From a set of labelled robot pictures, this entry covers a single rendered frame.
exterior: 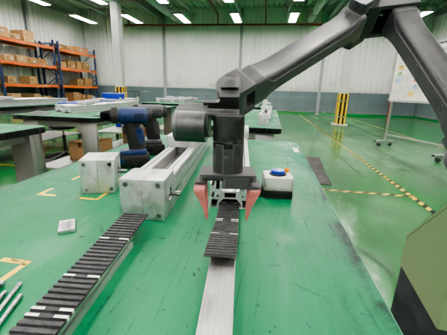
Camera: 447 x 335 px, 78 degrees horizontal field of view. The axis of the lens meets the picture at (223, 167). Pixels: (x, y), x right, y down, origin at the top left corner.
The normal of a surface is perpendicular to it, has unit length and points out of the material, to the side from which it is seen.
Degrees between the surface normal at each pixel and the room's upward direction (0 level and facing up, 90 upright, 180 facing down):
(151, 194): 90
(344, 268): 0
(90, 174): 90
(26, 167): 90
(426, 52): 46
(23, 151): 90
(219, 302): 0
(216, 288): 0
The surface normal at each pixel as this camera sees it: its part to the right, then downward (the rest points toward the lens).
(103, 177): 0.20, 0.27
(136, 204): -0.07, 0.26
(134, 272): 0.03, -0.96
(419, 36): -0.13, -0.49
